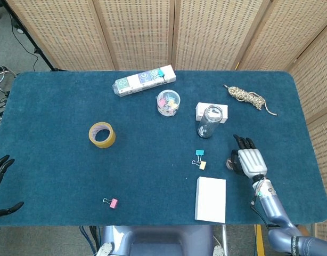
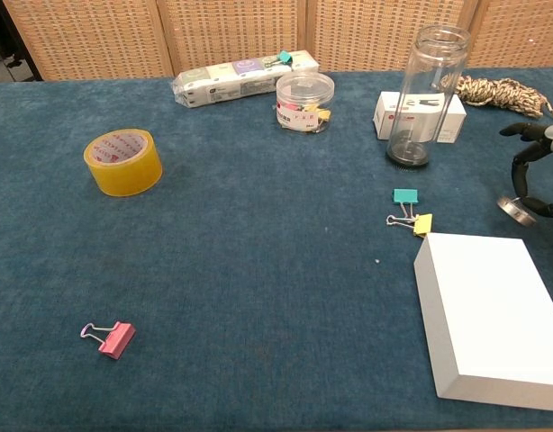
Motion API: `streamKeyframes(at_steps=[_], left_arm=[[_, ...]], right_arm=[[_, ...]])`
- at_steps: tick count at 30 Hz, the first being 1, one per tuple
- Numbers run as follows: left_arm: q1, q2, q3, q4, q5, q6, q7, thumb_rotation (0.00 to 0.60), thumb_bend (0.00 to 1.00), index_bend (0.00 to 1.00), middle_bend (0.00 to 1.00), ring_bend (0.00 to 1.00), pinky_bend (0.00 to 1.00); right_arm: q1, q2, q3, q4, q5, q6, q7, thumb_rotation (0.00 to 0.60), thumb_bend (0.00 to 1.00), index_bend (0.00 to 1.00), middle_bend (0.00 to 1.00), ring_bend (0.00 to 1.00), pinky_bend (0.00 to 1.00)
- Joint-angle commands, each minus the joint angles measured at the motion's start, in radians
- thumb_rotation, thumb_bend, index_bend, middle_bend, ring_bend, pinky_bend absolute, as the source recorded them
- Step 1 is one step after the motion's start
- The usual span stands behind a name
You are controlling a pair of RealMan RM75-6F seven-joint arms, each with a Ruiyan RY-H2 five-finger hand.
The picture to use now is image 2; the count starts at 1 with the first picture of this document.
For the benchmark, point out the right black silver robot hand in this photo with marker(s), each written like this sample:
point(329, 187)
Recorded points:
point(519, 171)

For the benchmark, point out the yellow binder clip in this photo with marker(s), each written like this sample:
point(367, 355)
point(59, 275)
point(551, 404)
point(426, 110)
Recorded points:
point(423, 225)

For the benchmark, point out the teal binder clip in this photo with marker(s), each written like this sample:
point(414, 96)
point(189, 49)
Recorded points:
point(284, 56)
point(405, 195)

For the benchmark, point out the clear glass bottle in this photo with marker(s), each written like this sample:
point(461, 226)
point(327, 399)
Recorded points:
point(432, 72)

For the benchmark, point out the large plain white box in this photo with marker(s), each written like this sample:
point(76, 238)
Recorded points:
point(488, 306)

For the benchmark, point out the small white printed box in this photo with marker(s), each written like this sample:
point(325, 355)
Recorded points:
point(387, 119)

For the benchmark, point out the clear jar of binder clips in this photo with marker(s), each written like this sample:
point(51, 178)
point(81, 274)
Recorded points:
point(305, 101)

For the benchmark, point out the blue felt table cloth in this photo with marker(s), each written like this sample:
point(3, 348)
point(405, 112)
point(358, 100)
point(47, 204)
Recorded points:
point(236, 270)

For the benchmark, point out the long white tissue pack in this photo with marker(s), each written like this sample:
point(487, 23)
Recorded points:
point(231, 83)

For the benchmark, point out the woven bamboo folding screen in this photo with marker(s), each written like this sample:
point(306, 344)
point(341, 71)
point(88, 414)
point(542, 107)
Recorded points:
point(231, 31)

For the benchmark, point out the yellow packing tape roll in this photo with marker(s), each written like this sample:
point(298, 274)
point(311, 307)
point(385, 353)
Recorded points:
point(123, 173)

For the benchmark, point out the pink binder clip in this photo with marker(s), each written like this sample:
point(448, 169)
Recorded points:
point(117, 338)

